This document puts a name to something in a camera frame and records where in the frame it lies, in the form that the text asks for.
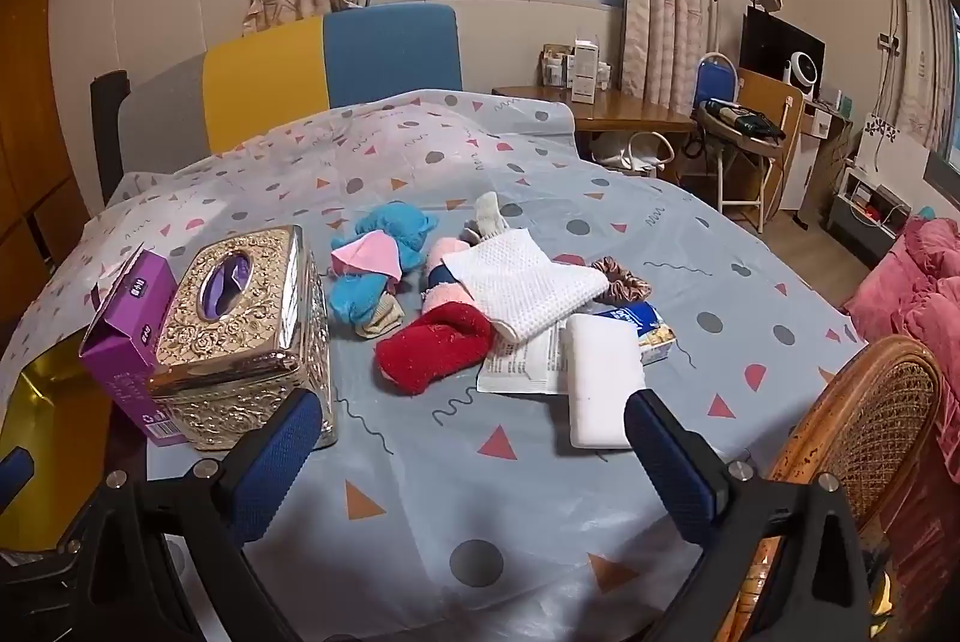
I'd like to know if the small folding table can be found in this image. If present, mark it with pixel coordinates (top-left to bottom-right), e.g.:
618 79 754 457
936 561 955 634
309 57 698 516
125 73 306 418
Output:
694 102 788 230

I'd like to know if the grey yellow blue sofa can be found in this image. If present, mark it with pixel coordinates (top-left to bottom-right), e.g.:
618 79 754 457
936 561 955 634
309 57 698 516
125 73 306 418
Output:
90 3 464 215

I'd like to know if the light blue fluffy cloth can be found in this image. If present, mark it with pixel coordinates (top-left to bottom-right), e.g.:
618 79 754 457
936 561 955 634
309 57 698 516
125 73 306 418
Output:
330 201 440 324

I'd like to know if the shiny gold sheet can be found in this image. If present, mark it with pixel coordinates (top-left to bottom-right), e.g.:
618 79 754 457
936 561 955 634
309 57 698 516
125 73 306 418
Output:
0 342 151 553

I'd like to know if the pink blanket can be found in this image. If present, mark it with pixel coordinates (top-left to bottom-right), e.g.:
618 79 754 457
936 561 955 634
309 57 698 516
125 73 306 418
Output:
840 218 960 403

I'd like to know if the white carton box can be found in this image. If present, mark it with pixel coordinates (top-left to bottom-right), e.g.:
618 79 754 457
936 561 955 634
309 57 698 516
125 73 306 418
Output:
571 38 601 103

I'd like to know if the patterned plastic tablecloth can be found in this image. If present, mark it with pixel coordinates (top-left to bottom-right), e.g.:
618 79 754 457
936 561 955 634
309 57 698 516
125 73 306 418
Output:
0 87 871 642

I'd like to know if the pink fuzzy sock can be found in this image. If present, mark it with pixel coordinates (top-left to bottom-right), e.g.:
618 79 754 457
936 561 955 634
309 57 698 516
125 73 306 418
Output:
420 235 492 317

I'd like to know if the black monitor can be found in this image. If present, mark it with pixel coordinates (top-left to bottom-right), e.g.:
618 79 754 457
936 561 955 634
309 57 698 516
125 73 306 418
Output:
739 6 826 88

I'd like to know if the rattan chair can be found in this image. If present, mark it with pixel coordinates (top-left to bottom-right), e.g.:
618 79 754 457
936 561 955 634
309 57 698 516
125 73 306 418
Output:
731 334 946 642

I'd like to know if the wooden desk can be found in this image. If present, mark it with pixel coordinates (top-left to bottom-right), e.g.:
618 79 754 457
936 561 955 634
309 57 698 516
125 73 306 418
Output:
491 85 702 178

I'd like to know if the white foam block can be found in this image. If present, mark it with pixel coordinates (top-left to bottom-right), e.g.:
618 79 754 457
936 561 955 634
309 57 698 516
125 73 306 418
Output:
562 312 647 449

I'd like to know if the small pink cloth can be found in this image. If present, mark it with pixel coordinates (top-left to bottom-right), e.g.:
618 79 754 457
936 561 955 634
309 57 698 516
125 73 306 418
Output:
332 235 402 279

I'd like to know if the white low shelf unit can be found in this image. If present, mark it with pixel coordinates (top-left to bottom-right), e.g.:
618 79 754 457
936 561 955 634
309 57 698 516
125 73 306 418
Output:
825 162 912 268

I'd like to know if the white round fan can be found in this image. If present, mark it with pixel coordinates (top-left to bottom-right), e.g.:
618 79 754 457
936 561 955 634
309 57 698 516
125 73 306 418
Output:
780 51 822 103

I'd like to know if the white printed packet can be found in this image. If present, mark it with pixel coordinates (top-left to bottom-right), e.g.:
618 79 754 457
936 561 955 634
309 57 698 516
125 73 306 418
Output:
476 321 571 397

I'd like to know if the white knit sock blue band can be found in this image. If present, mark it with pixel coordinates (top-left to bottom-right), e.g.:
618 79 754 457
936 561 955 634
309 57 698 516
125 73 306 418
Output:
461 192 512 245

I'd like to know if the blue tissue packet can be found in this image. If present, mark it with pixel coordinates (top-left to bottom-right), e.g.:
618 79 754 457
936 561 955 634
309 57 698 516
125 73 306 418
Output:
592 301 676 367

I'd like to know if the light wooden cabinet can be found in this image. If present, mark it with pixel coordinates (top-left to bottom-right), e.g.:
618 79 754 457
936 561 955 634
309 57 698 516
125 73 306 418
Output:
735 68 852 215

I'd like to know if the white leaf print panel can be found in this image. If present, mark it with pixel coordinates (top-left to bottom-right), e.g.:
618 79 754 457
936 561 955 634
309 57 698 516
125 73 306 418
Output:
855 113 931 178

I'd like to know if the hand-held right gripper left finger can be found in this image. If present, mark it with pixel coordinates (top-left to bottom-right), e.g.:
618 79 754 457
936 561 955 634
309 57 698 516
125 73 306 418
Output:
82 388 325 642

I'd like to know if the purple cardboard box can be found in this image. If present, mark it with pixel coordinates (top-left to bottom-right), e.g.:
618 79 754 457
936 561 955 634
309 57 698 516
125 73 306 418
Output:
79 244 188 448

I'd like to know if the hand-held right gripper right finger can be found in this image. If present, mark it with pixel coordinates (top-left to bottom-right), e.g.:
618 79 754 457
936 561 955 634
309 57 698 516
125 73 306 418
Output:
624 389 893 642

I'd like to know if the white waffle cloth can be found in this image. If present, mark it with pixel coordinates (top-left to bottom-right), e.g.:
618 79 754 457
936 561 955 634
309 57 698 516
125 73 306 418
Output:
441 227 610 343

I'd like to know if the black hair tool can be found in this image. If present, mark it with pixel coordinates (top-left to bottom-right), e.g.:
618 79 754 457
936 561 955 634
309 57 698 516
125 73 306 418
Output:
705 98 787 144

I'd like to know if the brown satin scrunchie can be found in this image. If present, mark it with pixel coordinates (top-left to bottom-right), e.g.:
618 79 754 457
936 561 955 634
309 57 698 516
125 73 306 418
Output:
591 257 652 305

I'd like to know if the blue folding chair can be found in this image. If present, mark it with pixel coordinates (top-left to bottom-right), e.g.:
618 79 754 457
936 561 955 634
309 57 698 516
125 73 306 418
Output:
694 53 740 110

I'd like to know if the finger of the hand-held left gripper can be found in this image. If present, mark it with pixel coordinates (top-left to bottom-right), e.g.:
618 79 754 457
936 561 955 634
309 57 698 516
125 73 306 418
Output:
0 447 35 502

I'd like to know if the orange wooden wardrobe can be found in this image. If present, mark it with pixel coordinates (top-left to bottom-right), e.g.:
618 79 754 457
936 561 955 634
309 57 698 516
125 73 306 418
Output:
0 0 102 328

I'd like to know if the beige sock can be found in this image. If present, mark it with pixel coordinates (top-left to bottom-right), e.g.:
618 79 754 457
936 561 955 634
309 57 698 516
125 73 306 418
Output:
356 295 406 339

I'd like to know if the red fuzzy sock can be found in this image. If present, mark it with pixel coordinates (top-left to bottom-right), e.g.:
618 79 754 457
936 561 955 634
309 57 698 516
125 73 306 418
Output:
375 303 492 397

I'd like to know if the white tote bag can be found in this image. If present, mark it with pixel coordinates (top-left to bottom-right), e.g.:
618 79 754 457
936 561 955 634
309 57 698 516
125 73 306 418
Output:
592 130 676 182

